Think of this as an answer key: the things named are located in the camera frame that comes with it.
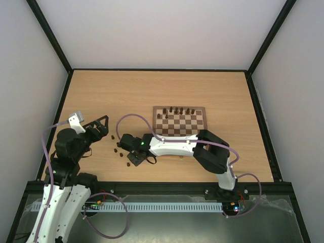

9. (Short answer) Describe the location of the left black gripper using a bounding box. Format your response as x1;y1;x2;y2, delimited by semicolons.
74;115;109;160

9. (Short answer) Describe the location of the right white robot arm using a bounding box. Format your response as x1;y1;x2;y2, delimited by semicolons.
117;130;238;198

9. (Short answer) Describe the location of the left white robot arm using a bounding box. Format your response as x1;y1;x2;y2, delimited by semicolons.
27;112;109;242

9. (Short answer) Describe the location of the wooden chess board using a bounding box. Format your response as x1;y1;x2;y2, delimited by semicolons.
151;105;209;156

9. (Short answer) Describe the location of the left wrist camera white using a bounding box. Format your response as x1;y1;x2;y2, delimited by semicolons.
68;111;86;134

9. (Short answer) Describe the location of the white slotted cable duct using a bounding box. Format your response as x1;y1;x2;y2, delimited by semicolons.
32;201;224;213

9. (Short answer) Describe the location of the black aluminium frame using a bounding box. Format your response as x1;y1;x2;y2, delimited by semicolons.
6;1;310;242

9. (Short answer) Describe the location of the metal base plate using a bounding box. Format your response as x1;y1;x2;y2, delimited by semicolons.
15;195;303;242

